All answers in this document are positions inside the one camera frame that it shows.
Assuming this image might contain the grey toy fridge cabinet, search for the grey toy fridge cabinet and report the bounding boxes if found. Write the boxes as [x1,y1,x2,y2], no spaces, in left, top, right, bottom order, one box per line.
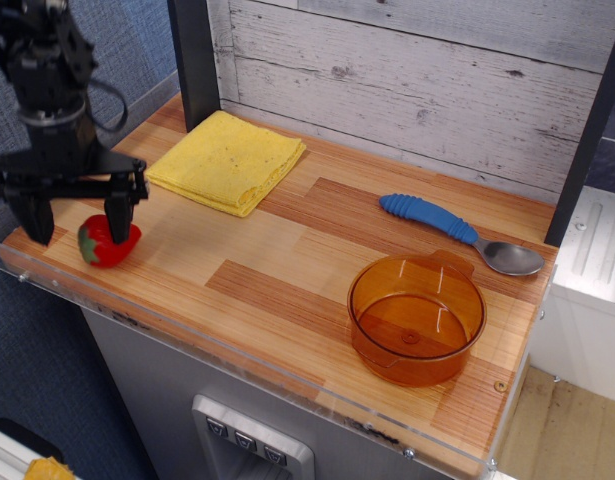
[84,310,445,479]

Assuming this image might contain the silver dispenser button panel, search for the silver dispenser button panel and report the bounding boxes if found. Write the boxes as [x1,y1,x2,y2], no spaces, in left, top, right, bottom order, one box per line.
[192,394,316,479]

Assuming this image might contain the orange transparent plastic pot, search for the orange transparent plastic pot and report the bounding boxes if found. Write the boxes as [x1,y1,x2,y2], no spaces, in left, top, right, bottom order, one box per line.
[347,250,487,387]

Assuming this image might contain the yellow object bottom left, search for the yellow object bottom left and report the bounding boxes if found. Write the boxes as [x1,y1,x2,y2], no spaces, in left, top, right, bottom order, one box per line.
[23,457,77,480]

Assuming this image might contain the red toy strawberry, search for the red toy strawberry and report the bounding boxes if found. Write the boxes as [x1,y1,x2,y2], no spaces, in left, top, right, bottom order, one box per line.
[77,214,142,268]

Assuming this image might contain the blue handled metal spoon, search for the blue handled metal spoon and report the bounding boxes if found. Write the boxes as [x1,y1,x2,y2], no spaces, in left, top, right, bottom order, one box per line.
[379,193,545,277]

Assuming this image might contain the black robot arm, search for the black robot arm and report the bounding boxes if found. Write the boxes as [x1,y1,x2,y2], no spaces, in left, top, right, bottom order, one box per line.
[0,1,148,245]

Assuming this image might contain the yellow folded cloth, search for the yellow folded cloth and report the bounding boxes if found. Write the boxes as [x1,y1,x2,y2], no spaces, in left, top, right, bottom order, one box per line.
[146,111,306,218]

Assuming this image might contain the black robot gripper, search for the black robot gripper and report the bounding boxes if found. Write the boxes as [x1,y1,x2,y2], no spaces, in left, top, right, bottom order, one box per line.
[0,120,149,245]

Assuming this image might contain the white toy sink unit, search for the white toy sink unit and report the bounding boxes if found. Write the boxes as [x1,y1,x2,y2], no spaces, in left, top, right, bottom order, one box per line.
[529,187,615,401]

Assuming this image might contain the dark right frame post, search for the dark right frame post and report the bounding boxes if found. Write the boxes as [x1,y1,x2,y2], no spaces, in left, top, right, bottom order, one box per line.
[544,40,615,247]

